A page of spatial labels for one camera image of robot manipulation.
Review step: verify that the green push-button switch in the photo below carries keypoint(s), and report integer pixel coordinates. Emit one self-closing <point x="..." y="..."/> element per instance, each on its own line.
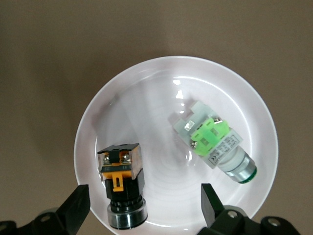
<point x="210" y="139"/>

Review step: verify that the orange and black push-button switch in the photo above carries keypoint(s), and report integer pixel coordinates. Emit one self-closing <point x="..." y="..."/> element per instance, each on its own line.
<point x="122" y="188"/>

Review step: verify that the pink round plate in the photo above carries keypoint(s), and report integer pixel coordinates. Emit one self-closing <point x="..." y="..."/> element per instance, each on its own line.
<point x="159" y="110"/>

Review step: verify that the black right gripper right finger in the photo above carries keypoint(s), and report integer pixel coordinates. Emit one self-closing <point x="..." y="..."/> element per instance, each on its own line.
<point x="210" y="203"/>

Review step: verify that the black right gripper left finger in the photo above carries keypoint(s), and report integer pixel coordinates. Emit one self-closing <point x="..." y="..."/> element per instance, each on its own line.
<point x="78" y="203"/>

